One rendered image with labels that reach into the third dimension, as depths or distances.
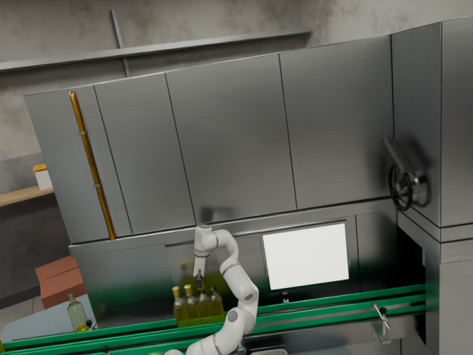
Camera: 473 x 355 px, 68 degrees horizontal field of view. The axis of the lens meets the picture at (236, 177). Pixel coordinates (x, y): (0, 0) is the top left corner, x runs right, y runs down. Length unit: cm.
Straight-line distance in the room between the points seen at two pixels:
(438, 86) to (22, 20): 391
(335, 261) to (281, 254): 27
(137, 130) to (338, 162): 94
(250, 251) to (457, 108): 106
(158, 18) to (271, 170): 327
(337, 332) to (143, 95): 142
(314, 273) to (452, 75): 108
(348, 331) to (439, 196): 78
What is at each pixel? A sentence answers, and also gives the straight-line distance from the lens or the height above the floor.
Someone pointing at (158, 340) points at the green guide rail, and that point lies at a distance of 188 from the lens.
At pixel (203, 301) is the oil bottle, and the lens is 177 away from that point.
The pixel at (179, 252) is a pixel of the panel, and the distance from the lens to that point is 180.
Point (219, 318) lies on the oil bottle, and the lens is 181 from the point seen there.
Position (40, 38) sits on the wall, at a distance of 441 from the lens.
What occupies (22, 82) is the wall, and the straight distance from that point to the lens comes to 438.
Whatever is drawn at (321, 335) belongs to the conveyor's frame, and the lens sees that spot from 188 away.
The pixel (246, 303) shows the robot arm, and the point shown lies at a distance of 149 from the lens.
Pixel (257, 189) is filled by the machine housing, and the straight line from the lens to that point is 169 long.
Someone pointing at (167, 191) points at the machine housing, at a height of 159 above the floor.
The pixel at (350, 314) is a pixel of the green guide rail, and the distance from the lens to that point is 186.
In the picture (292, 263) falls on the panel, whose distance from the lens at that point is 184.
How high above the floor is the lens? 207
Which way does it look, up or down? 16 degrees down
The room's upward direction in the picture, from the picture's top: 9 degrees counter-clockwise
